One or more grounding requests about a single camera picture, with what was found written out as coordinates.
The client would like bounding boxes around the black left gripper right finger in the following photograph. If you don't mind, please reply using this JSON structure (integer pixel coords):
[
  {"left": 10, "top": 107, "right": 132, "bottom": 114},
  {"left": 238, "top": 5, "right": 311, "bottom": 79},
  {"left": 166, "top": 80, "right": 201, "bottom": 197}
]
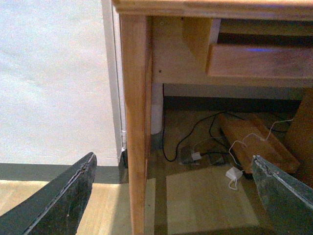
[{"left": 251, "top": 155, "right": 313, "bottom": 235}]

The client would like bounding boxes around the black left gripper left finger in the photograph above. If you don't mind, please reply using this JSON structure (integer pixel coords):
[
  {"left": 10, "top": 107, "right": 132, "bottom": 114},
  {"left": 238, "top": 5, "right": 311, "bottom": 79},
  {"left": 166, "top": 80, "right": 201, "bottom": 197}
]
[{"left": 0, "top": 152, "right": 97, "bottom": 235}]

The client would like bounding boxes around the white charger adapter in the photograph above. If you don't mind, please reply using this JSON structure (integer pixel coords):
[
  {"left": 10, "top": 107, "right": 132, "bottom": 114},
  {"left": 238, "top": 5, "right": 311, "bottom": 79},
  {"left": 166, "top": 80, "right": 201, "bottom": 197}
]
[{"left": 225, "top": 167, "right": 243, "bottom": 182}]

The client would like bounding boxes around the wooden plank on floor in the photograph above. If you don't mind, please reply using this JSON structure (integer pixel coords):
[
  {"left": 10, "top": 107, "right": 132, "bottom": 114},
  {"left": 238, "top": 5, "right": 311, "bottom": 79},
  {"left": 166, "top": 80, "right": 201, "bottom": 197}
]
[{"left": 218, "top": 114, "right": 300, "bottom": 174}]

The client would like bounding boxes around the grey power strip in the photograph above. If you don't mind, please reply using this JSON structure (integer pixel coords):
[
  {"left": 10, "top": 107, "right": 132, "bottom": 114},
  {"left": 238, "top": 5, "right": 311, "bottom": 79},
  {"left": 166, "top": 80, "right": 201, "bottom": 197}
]
[{"left": 179, "top": 146, "right": 226, "bottom": 166}]

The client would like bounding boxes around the white plug on strip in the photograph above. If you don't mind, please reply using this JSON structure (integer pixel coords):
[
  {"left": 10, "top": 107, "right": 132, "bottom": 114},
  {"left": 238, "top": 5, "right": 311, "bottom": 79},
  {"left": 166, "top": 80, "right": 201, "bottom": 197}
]
[{"left": 191, "top": 152, "right": 201, "bottom": 161}]

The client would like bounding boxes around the wooden keyboard tray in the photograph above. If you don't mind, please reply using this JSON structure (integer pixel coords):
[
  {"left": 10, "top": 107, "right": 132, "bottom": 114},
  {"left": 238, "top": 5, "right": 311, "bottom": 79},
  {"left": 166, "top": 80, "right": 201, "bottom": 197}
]
[{"left": 206, "top": 44, "right": 313, "bottom": 79}]

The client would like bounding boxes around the wooden desk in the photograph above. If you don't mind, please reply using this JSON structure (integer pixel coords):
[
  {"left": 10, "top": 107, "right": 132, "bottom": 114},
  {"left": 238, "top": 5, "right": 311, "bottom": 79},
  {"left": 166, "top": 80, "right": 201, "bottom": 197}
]
[{"left": 113, "top": 0, "right": 313, "bottom": 235}]

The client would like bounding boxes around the white thin cable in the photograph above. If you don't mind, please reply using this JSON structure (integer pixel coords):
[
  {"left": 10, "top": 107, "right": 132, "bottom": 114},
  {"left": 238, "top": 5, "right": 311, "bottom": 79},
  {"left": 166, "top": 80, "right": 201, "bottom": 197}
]
[{"left": 228, "top": 118, "right": 294, "bottom": 190}]

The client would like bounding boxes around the black power cable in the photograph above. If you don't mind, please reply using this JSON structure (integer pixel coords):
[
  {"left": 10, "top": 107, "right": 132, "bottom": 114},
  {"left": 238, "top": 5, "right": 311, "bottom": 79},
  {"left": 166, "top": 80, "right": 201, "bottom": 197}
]
[{"left": 161, "top": 84, "right": 294, "bottom": 162}]

